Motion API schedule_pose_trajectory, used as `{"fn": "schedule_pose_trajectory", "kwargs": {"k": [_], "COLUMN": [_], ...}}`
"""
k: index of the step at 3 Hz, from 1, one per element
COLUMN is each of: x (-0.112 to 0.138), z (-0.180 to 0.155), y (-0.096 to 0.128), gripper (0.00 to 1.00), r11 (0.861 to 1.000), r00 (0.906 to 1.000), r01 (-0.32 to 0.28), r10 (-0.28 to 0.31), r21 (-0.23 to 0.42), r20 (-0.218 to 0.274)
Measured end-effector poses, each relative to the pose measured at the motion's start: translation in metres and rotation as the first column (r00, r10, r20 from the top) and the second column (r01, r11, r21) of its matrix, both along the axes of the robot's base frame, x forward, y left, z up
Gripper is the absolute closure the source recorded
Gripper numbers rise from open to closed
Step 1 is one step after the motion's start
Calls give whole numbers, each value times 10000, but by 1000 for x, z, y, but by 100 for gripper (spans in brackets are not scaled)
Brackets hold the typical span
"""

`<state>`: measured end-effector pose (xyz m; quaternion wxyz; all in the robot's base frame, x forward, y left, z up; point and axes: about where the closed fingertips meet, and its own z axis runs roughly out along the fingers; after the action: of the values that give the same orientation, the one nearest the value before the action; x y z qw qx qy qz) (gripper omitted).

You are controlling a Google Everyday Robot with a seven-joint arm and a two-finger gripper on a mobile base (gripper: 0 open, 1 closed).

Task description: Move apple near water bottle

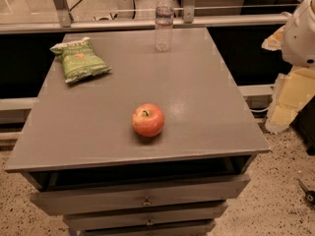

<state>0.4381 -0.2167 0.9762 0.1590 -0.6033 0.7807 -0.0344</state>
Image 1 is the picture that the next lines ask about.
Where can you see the red apple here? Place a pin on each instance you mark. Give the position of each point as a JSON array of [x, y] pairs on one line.
[[148, 120]]

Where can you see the green chip bag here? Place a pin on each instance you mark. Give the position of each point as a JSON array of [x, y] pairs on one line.
[[78, 60]]

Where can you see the middle grey drawer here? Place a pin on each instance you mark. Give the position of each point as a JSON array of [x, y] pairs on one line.
[[148, 216]]

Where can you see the grey drawer cabinet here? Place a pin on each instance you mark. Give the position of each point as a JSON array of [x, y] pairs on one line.
[[154, 148]]

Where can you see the black tool on floor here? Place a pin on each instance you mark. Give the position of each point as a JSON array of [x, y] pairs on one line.
[[309, 194]]

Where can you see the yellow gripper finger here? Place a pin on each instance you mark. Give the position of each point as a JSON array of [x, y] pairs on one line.
[[291, 93], [275, 41]]

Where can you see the top grey drawer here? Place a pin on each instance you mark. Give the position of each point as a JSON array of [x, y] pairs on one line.
[[154, 194]]

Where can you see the clear plastic water bottle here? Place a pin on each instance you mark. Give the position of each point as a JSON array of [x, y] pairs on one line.
[[164, 24]]

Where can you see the metal railing frame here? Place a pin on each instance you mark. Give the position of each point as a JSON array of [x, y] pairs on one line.
[[33, 16]]

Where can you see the bottom grey drawer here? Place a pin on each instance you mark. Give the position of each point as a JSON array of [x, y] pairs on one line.
[[185, 228]]

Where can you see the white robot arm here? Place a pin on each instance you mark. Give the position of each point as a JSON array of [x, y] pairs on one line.
[[299, 36]]

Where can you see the grey drawer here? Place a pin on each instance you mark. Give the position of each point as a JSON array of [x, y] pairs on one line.
[[185, 228], [148, 216], [154, 194]]

